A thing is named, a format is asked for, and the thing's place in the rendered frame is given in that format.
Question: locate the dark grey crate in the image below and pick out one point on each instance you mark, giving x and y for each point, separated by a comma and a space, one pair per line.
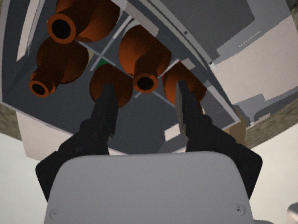
140, 127

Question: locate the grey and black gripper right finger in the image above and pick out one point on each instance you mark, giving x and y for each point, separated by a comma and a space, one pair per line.
205, 135

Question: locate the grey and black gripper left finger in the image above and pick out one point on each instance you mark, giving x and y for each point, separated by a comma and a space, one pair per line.
99, 128

